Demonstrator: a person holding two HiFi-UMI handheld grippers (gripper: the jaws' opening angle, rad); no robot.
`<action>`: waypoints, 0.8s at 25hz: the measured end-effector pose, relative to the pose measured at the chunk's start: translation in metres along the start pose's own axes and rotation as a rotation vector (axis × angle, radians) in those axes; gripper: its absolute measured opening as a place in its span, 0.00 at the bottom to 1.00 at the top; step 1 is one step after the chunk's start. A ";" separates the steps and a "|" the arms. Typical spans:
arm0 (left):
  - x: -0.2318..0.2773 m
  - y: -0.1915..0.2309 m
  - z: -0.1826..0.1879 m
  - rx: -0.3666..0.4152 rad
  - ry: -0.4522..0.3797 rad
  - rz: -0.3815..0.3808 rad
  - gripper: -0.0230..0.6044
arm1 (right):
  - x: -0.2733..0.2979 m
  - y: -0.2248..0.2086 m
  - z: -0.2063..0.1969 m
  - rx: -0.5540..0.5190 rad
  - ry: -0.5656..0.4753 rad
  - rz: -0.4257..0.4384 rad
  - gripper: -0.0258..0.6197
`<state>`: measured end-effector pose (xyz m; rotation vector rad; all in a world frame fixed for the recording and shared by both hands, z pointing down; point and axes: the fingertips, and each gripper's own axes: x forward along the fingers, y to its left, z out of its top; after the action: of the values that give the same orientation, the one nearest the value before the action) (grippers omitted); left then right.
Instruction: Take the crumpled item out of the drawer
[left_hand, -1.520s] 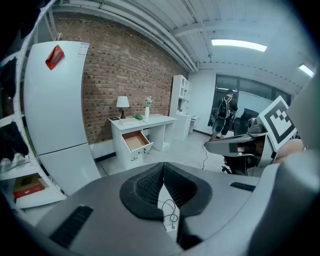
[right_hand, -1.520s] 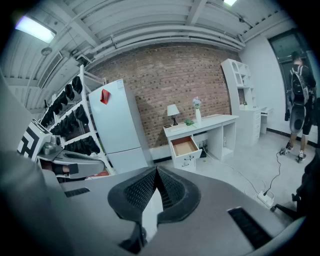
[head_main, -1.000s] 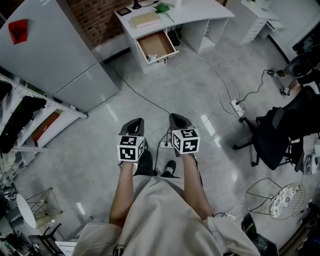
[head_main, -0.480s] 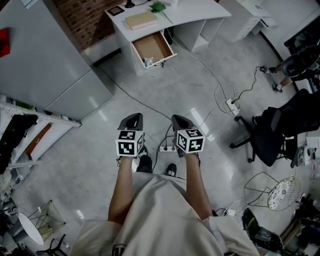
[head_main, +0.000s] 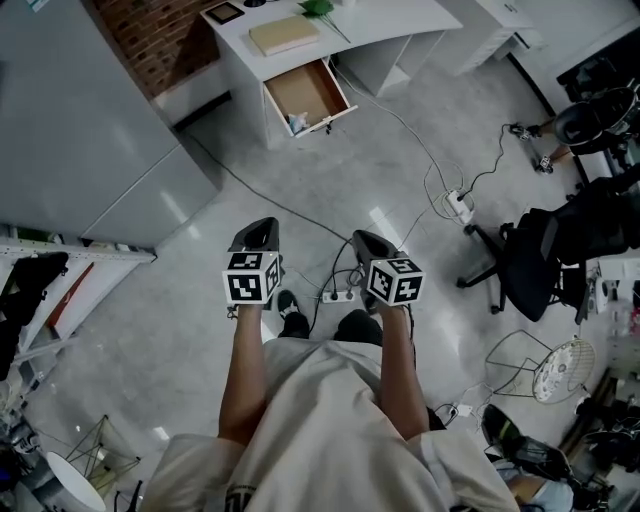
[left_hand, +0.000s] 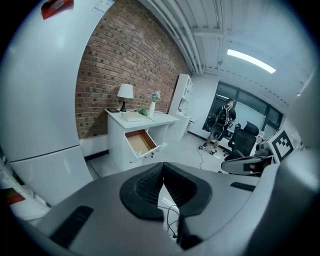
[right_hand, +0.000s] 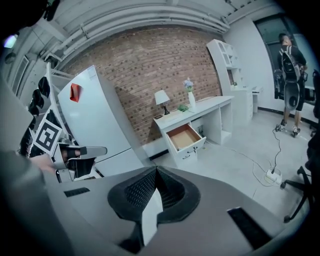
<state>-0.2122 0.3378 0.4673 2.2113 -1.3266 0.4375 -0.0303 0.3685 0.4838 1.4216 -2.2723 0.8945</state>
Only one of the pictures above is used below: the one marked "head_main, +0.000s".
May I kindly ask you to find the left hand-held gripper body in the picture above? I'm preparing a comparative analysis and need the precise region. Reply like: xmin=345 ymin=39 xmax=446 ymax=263
xmin=221 ymin=234 xmax=285 ymax=307

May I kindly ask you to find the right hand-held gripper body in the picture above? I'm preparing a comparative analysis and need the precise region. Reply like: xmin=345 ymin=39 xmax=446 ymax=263
xmin=357 ymin=252 xmax=425 ymax=315

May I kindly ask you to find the wooden drawer with white front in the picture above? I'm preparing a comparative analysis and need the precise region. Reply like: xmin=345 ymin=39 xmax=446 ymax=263
xmin=262 ymin=57 xmax=360 ymax=139

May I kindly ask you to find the person's right forearm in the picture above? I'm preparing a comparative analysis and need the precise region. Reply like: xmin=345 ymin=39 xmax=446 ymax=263
xmin=373 ymin=304 xmax=431 ymax=442

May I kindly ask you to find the person's left forearm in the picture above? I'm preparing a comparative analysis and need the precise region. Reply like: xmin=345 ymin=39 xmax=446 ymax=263
xmin=217 ymin=301 xmax=267 ymax=447

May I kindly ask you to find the person's black and white shoe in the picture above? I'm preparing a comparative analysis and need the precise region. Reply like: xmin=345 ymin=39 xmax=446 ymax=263
xmin=275 ymin=289 xmax=302 ymax=322

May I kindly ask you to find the person's right black trouser leg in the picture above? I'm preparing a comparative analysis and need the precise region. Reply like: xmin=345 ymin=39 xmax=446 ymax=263
xmin=335 ymin=308 xmax=384 ymax=347

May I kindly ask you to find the person's black trouser leg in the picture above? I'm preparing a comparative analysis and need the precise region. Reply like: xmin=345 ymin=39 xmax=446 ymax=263
xmin=335 ymin=308 xmax=384 ymax=347
xmin=277 ymin=311 xmax=312 ymax=341

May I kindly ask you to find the person's left black trouser leg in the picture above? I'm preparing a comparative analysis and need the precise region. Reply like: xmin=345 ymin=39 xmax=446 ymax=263
xmin=277 ymin=311 xmax=312 ymax=341

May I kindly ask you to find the white power strip with plugs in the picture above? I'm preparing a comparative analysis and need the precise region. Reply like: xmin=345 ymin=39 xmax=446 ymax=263
xmin=445 ymin=188 xmax=474 ymax=224

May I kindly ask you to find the black office chair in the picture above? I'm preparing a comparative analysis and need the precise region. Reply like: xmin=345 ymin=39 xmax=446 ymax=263
xmin=455 ymin=175 xmax=640 ymax=324

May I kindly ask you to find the person's white shirt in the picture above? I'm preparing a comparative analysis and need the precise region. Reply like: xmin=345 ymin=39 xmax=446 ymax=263
xmin=143 ymin=336 xmax=522 ymax=512

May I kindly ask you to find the white metal shelf rack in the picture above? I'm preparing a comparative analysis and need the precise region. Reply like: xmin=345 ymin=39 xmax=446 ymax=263
xmin=0 ymin=223 xmax=158 ymax=391

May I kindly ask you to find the white and orange box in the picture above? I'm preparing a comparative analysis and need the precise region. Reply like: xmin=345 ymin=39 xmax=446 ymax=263
xmin=45 ymin=261 xmax=96 ymax=342

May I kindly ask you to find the large grey cabinet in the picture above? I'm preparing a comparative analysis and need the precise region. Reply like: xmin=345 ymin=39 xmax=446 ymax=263
xmin=0 ymin=0 xmax=224 ymax=251

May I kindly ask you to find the beige closed book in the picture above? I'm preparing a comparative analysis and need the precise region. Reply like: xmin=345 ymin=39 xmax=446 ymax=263
xmin=248 ymin=14 xmax=322 ymax=58

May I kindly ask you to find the black bag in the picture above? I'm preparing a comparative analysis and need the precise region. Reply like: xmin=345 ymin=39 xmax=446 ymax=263
xmin=0 ymin=251 xmax=70 ymax=382

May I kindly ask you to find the white desk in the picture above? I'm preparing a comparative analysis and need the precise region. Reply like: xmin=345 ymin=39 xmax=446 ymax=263
xmin=200 ymin=0 xmax=464 ymax=150

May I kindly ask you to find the green artificial plant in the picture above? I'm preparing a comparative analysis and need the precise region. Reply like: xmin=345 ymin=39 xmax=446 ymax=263
xmin=297 ymin=0 xmax=352 ymax=44

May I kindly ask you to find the white side cabinet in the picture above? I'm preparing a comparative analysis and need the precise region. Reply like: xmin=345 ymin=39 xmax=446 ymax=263
xmin=433 ymin=0 xmax=535 ymax=77

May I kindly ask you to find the long black floor cable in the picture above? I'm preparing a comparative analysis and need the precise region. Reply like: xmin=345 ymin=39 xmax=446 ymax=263
xmin=179 ymin=130 xmax=351 ymax=243

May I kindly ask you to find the long white floor cable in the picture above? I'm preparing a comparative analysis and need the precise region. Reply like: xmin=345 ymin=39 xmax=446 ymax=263
xmin=329 ymin=62 xmax=469 ymax=221

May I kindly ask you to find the black cable to power strip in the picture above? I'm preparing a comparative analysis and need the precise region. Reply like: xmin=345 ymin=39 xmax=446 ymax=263
xmin=456 ymin=122 xmax=521 ymax=203

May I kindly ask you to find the wire frame stool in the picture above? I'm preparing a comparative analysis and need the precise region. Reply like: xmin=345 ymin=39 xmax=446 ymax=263
xmin=483 ymin=328 xmax=556 ymax=399

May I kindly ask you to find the round patterned wire seat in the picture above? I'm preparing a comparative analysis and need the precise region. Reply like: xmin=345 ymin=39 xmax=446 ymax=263
xmin=530 ymin=338 xmax=598 ymax=405

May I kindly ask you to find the black picture frame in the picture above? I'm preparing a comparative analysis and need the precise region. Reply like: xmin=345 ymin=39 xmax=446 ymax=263
xmin=205 ymin=1 xmax=247 ymax=26

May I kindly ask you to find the thin wire stand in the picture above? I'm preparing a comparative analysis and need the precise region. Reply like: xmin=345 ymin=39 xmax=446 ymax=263
xmin=63 ymin=413 xmax=143 ymax=497

